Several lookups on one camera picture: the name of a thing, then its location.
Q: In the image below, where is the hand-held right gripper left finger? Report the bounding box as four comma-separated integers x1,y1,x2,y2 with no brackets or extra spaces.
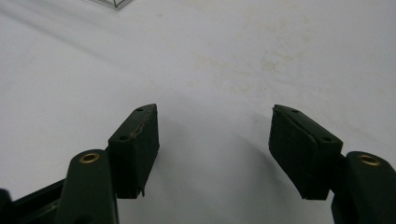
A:
56,103,161,224

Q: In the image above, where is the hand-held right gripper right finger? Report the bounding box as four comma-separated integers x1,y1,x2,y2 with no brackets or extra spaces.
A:
268,104,396,224

